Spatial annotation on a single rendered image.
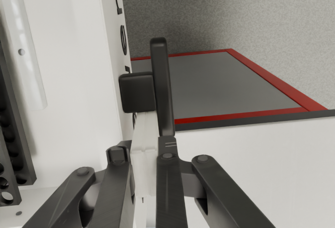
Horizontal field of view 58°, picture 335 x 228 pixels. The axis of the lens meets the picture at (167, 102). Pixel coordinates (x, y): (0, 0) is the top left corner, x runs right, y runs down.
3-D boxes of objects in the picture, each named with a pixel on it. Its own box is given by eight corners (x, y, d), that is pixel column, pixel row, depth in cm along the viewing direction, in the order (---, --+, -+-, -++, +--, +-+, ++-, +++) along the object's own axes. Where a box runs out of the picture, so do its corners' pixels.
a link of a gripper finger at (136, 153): (149, 197, 17) (136, 199, 17) (151, 143, 24) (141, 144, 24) (142, 151, 16) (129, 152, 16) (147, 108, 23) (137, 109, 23)
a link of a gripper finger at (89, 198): (132, 207, 16) (75, 212, 16) (138, 159, 20) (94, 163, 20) (129, 182, 15) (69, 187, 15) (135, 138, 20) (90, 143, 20)
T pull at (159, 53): (166, 35, 21) (166, 37, 20) (175, 133, 24) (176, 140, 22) (114, 40, 21) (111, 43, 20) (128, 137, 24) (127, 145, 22)
